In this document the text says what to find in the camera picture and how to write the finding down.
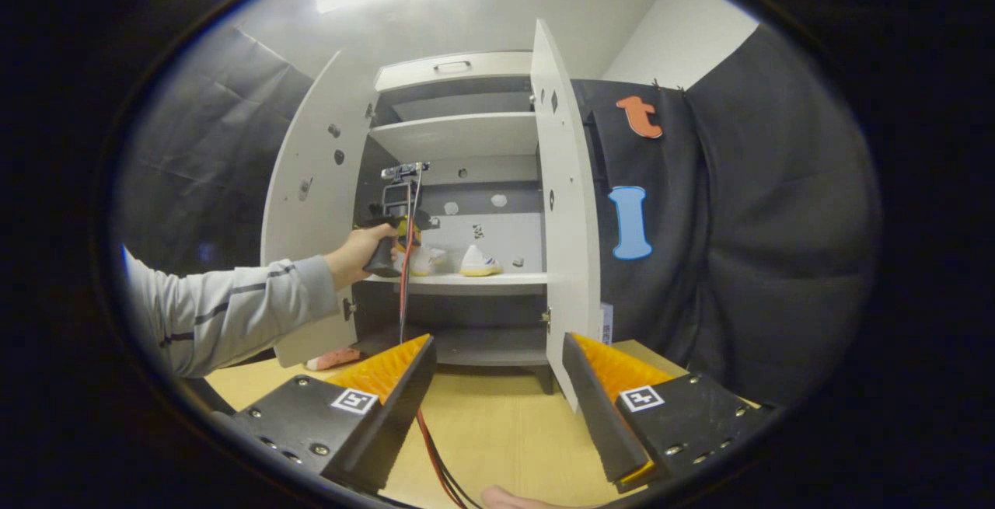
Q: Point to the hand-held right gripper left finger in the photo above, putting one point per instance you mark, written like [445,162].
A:
[396,420]

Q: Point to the watermelon slice toy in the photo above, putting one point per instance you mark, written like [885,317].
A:
[334,359]

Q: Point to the white cabinet door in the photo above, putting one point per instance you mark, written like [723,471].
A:
[311,144]
[571,260]

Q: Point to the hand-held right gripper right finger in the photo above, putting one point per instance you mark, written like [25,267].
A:
[600,408]

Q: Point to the white shoe cabinet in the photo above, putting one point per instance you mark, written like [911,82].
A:
[466,284]

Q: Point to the white shoe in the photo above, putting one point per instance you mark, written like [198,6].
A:
[480,264]
[429,260]

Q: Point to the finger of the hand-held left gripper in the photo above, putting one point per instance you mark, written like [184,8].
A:
[408,238]

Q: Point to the black backdrop cloth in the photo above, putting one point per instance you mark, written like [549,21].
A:
[777,221]

